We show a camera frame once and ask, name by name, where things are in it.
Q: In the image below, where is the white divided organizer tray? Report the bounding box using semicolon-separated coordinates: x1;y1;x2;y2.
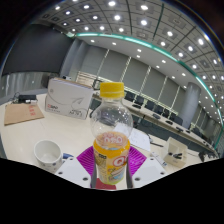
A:
161;136;188;168

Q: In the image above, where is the yellow-capped clear drink bottle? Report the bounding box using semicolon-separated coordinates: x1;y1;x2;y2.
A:
89;81;134;186

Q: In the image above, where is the group of ceiling lights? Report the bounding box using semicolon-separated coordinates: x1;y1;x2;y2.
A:
49;0;224;114

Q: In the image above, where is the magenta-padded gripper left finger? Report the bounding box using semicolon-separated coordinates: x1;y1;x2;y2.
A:
54;145;99;190

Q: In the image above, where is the brown paper envelope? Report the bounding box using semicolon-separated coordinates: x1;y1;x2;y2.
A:
3;102;46;127

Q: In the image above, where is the long curved conference table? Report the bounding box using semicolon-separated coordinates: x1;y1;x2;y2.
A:
93;91;218;158

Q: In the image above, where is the black hole punch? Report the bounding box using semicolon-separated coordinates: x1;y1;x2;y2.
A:
17;94;38;104

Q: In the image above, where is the large white cardboard box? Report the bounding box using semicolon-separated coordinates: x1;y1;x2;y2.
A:
44;77;95;120

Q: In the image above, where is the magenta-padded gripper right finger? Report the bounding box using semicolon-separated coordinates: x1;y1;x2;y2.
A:
125;145;169;190

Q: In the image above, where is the row of black office chairs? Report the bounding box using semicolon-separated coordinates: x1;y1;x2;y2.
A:
124;90;218;141

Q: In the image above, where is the black desk microphone base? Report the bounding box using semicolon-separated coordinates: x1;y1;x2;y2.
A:
198;150;208;163

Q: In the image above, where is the white mug with blue handle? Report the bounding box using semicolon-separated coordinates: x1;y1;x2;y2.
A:
33;139;75;174

